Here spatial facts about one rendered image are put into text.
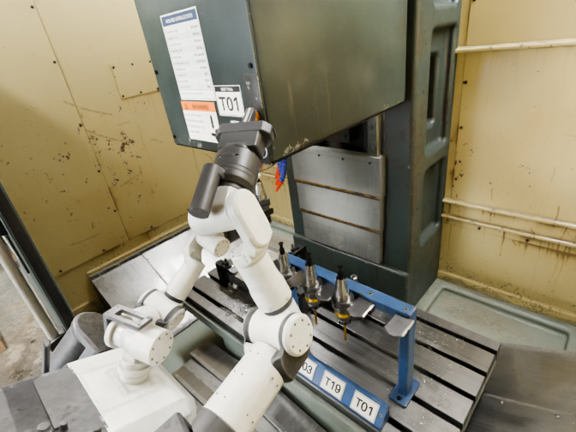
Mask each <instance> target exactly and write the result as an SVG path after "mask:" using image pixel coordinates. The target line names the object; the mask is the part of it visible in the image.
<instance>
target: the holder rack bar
mask: <svg viewBox="0 0 576 432"><path fill-rule="evenodd" d="M287 255H288V258H289V261H290V264H291V267H294V268H295V271H296V272H298V271H299V270H302V271H304V272H305V263H306V261H305V260H303V259H300V258H298V257H296V256H294V255H290V254H288V253H287ZM315 270H316V272H317V276H318V278H321V280H322V284H323V285H324V284H326V283H327V282H328V283H331V284H333V285H335V284H336V277H337V276H338V274H336V273H334V272H331V271H329V270H326V269H325V268H323V267H319V266H317V265H315ZM346 280H347V284H348V287H349V291H350V293H351V292H352V293H353V295H354V299H357V298H358V297H363V298H365V299H367V300H369V301H371V302H373V303H375V306H374V308H375V309H378V310H380V311H382V312H384V313H387V314H389V315H391V316H393V315H394V314H395V313H398V314H400V315H403V316H405V317H407V318H408V319H412V320H413V319H414V318H415V316H416V315H417V307H415V306H413V305H410V304H408V303H405V302H403V301H400V300H398V299H397V298H394V297H391V296H388V295H387V294H384V293H382V292H380V291H377V290H374V289H372V288H370V287H368V286H366V285H362V284H360V283H358V282H356V281H354V280H351V279H348V278H346Z"/></svg>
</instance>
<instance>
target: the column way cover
mask: <svg viewBox="0 0 576 432"><path fill-rule="evenodd" d="M291 159H292V165H293V172H294V179H295V181H296V182H297V192H298V199H299V206H300V210H301V211H302V214H303V227H304V234H305V237H306V238H308V239H311V240H314V241H316V242H318V243H323V244H326V245H328V246H330V247H333V248H336V249H339V250H342V251H344V252H347V253H350V254H352V255H356V256H359V257H361V258H364V259H366V260H369V261H372V262H375V263H378V264H381V263H382V262H383V230H384V196H385V195H386V155H383V154H382V155H379V157H371V156H368V153H365V152H358V151H351V150H344V149H338V148H331V147H319V146H312V147H309V148H306V149H304V150H302V151H301V152H299V153H296V154H294V155H292V156H291Z"/></svg>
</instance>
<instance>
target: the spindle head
mask: <svg viewBox="0 0 576 432"><path fill-rule="evenodd" d="M134 2H135V7H136V10H137V14H138V16H139V20H140V23H141V28H142V31H143V34H144V37H145V40H146V43H147V48H148V52H149V55H150V58H151V61H152V65H153V70H154V73H155V76H156V79H157V82H158V85H159V90H160V94H161V97H162V100H163V103H164V106H165V111H166V115H167V117H168V121H169V124H170V127H171V132H172V135H173V139H174V142H175V143H176V144H177V145H179V146H185V147H192V148H197V149H201V150H206V151H210V152H215V153H217V152H218V143H216V142H210V141H201V140H196V139H190V136H189V130H188V126H187V123H186V120H185V116H184V113H183V108H182V104H181V101H193V102H214V106H215V110H216V114H217V118H218V122H219V126H220V124H222V123H230V122H231V121H239V122H242V120H243V117H232V116H220V114H219V108H218V103H217V100H190V99H182V98H181V95H180V92H179V88H178V84H177V79H176V76H175V72H174V68H173V65H172V61H171V56H170V52H169V49H168V45H167V43H166V39H165V33H164V29H163V27H162V23H161V20H160V16H162V15H167V14H170V13H173V12H176V11H179V10H182V9H187V8H191V7H194V6H196V9H197V14H198V18H199V22H200V26H201V33H202V38H203V41H204V46H205V49H206V54H207V60H208V65H209V68H210V73H211V77H212V81H213V85H214V86H230V85H240V88H241V93H242V97H243V106H244V110H245V111H246V109H247V108H248V103H247V98H246V92H245V88H244V83H243V74H254V73H256V74H257V77H258V83H259V88H260V94H261V104H262V111H263V116H264V121H265V122H267V123H269V124H271V125H272V126H273V128H274V129H275V132H276V135H277V137H276V138H274V141H273V144H272V145H271V146H270V147H269V154H270V160H271V163H272V164H275V163H277V162H279V161H281V160H283V159H286V158H288V157H290V156H292V155H294V154H296V153H299V152H301V151H302V150H304V149H306V148H309V147H312V146H314V145H315V144H317V143H319V142H322V141H324V140H326V139H328V138H330V137H332V136H335V135H337V134H339V133H341V132H343V131H345V130H347V129H350V128H352V127H354V126H356V125H358V124H360V123H363V122H365V121H367V120H369V119H370V118H372V117H376V116H378V115H380V114H382V113H383V112H385V111H389V110H391V109H392V108H394V107H396V106H398V105H402V104H404V100H405V58H406V25H407V0H134Z"/></svg>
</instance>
